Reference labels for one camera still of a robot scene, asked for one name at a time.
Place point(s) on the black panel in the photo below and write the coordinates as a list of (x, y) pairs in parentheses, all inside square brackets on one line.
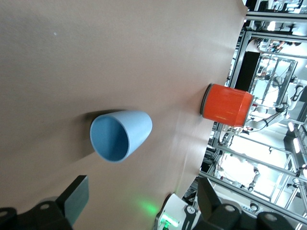
[(250, 69)]

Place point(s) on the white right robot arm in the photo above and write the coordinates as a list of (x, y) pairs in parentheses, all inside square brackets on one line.
[(175, 210)]

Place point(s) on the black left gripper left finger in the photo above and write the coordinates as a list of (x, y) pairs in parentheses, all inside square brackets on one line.
[(72, 198)]

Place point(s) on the light blue cup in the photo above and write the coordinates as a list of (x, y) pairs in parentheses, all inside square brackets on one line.
[(139, 124)]

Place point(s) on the orange can-shaped container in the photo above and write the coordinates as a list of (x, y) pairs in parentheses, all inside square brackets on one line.
[(225, 105)]

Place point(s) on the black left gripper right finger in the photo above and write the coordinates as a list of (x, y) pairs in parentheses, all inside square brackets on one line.
[(208, 198)]

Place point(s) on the aluminium frame enclosure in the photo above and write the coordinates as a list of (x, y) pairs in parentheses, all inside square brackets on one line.
[(241, 48)]

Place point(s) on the brown table cover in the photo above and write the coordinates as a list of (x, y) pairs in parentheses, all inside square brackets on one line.
[(72, 60)]

